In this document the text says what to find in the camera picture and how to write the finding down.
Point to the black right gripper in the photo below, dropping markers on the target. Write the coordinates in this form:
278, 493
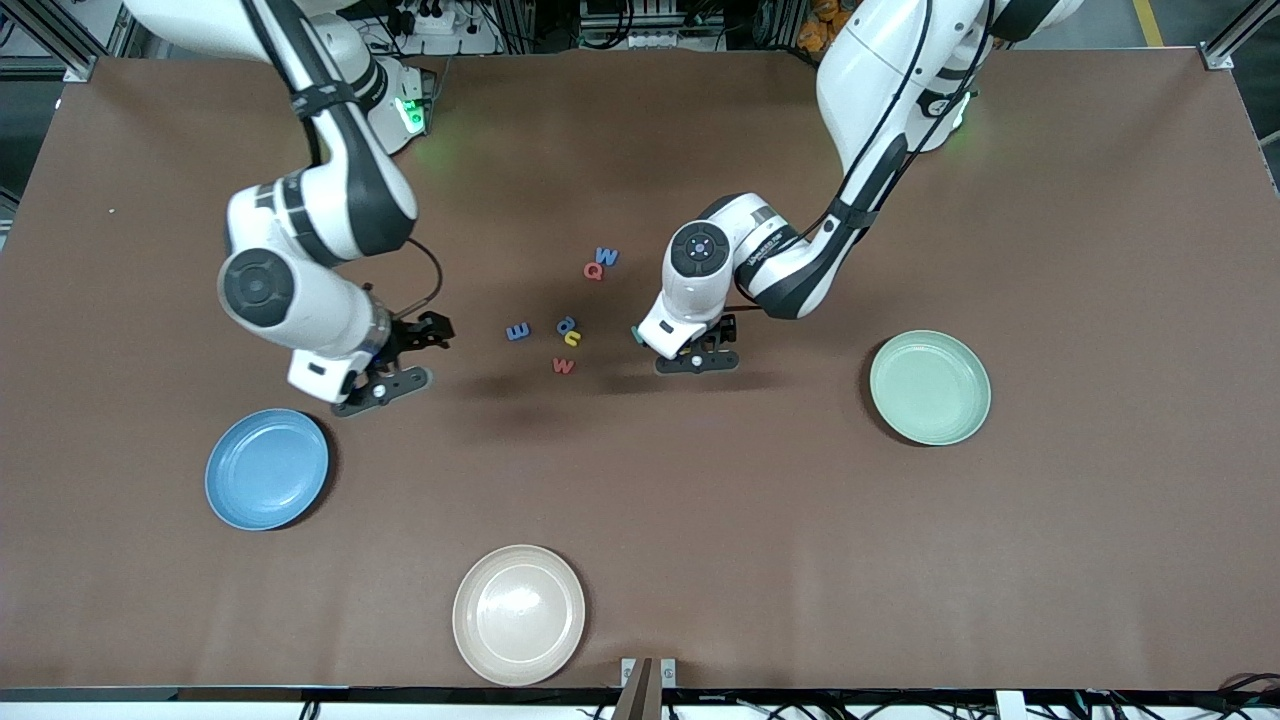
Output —
409, 335

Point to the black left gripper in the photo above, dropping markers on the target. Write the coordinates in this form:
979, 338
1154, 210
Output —
727, 331

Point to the blue foam small m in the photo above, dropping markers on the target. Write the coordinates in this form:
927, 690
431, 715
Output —
517, 332

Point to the blue foam capital W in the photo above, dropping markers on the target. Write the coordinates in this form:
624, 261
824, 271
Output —
607, 257

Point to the red foam capital Q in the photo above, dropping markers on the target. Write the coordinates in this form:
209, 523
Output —
593, 271

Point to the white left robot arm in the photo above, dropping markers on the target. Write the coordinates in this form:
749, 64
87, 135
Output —
880, 80

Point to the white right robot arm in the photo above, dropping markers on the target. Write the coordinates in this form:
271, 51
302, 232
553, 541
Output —
340, 200

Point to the blue plate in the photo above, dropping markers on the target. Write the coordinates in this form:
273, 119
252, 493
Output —
266, 470

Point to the green plate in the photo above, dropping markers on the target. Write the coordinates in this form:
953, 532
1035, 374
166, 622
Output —
930, 388

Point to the beige plate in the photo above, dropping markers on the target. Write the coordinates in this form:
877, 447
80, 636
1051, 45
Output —
519, 615

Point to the white power strip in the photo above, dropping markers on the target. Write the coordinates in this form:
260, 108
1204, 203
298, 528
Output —
440, 25

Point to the orange packaged goods pile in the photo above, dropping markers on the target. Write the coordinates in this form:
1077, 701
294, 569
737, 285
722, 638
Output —
815, 30

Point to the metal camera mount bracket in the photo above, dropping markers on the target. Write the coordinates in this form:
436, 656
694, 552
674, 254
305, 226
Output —
648, 685

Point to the aluminium frame profile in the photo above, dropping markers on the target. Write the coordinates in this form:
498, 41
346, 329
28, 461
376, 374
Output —
1235, 35
70, 40

